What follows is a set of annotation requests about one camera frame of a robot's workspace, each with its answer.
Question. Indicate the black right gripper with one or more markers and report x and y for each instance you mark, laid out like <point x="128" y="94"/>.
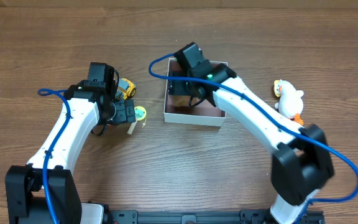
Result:
<point x="179" y="88"/>

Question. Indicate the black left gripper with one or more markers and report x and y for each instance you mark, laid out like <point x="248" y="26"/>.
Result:
<point x="126" y="111"/>

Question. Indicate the yellow toy truck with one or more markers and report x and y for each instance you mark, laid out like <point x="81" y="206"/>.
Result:
<point x="126" y="89"/>

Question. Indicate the white plush duck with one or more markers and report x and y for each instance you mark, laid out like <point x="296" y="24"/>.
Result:
<point x="290" y="103"/>

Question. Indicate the brown plush toy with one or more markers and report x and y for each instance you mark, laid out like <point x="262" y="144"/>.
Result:
<point x="181" y="101"/>

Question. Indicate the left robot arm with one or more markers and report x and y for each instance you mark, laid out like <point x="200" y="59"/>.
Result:
<point x="43" y="190"/>

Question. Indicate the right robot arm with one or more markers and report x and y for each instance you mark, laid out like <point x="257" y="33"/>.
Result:
<point x="301" y="165"/>

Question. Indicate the wooden rattle drum toy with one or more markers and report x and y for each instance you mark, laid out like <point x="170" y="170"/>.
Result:
<point x="140" y="115"/>

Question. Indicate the white square cardboard box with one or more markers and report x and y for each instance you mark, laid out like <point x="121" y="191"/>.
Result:
<point x="204" y="114"/>

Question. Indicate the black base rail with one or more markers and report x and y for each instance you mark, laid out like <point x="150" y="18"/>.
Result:
<point x="259" y="216"/>

